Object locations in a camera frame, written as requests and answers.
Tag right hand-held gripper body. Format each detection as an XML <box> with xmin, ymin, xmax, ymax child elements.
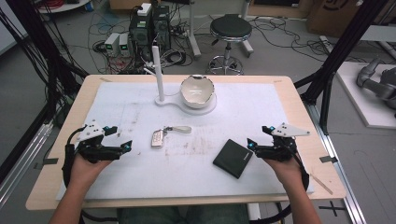
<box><xmin>254</xmin><ymin>121</ymin><xmax>312</xmax><ymax>163</ymax></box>

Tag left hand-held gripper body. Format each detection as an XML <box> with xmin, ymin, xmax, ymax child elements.
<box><xmin>64</xmin><ymin>119</ymin><xmax>126</xmax><ymax>164</ymax></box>

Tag person's left hand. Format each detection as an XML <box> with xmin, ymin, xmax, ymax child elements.
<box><xmin>68</xmin><ymin>152</ymin><xmax>113</xmax><ymax>191</ymax></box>

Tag person's right hand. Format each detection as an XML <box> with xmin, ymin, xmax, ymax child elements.
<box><xmin>263</xmin><ymin>156</ymin><xmax>305</xmax><ymax>189</ymax></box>

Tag black wallet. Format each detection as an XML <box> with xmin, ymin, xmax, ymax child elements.
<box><xmin>212</xmin><ymin>138</ymin><xmax>254</xmax><ymax>180</ymax></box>

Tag black tape piece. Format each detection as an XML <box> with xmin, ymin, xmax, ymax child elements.
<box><xmin>318</xmin><ymin>155</ymin><xmax>339</xmax><ymax>164</ymax></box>
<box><xmin>33</xmin><ymin>157</ymin><xmax>60</xmax><ymax>171</ymax></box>

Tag tan tape strip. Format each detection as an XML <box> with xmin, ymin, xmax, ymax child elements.
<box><xmin>309</xmin><ymin>173</ymin><xmax>334</xmax><ymax>196</ymax></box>

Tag white foam mat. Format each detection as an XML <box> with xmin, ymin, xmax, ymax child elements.
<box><xmin>55</xmin><ymin>80</ymin><xmax>315</xmax><ymax>201</ymax></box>

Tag white stand with pole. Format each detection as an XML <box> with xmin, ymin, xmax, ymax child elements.
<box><xmin>150</xmin><ymin>45</ymin><xmax>219</xmax><ymax>117</ymax></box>

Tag white ceramic bowl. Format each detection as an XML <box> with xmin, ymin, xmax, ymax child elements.
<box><xmin>179</xmin><ymin>74</ymin><xmax>216</xmax><ymax>110</ymax></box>

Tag black tape cross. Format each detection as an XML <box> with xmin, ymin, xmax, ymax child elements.
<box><xmin>318</xmin><ymin>200</ymin><xmax>347</xmax><ymax>217</ymax></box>

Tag small grey power unit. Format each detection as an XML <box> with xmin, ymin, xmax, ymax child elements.
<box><xmin>119</xmin><ymin>33</ymin><xmax>131</xmax><ymax>58</ymax></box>
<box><xmin>104</xmin><ymin>32</ymin><xmax>121</xmax><ymax>58</ymax></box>

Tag person's jeans legs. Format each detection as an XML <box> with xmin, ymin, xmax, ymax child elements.
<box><xmin>117</xmin><ymin>203</ymin><xmax>250</xmax><ymax>224</ymax></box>

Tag white floor platform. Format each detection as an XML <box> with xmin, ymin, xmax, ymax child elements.
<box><xmin>335</xmin><ymin>61</ymin><xmax>396</xmax><ymax>131</ymax></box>

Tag black computer tower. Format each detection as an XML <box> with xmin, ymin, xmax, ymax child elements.
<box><xmin>128</xmin><ymin>12</ymin><xmax>154</xmax><ymax>62</ymax></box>
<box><xmin>151</xmin><ymin>5</ymin><xmax>172</xmax><ymax>52</ymax></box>

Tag black round stool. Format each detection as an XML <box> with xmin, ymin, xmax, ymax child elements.
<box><xmin>206</xmin><ymin>13</ymin><xmax>254</xmax><ymax>76</ymax></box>

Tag white box on tower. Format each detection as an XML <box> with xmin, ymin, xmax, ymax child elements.
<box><xmin>136</xmin><ymin>2</ymin><xmax>153</xmax><ymax>17</ymax></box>

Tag cardboard box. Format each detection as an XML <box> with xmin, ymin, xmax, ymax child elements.
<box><xmin>305</xmin><ymin>0</ymin><xmax>396</xmax><ymax>39</ymax></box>

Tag silver car key with strap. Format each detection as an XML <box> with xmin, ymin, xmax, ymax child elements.
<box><xmin>150</xmin><ymin>124</ymin><xmax>193</xmax><ymax>149</ymax></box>

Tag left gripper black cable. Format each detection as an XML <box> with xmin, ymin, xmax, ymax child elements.
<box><xmin>61</xmin><ymin>125</ymin><xmax>88</xmax><ymax>189</ymax></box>

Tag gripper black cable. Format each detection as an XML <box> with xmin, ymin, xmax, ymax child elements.
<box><xmin>61</xmin><ymin>125</ymin><xmax>88</xmax><ymax>189</ymax></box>
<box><xmin>248</xmin><ymin>145</ymin><xmax>311</xmax><ymax>224</ymax></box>

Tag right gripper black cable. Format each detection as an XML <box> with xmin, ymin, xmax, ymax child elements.
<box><xmin>248</xmin><ymin>145</ymin><xmax>311</xmax><ymax>224</ymax></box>

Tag aluminium rail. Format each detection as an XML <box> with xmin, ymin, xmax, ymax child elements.
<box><xmin>0</xmin><ymin>121</ymin><xmax>54</xmax><ymax>210</ymax></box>
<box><xmin>304</xmin><ymin>102</ymin><xmax>369</xmax><ymax>224</ymax></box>

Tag black frame with cable bundle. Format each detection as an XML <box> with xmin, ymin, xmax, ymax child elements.
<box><xmin>0</xmin><ymin>0</ymin><xmax>90</xmax><ymax>185</ymax></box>

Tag black metal frame post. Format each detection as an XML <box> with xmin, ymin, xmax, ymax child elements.
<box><xmin>293</xmin><ymin>0</ymin><xmax>390</xmax><ymax>135</ymax></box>

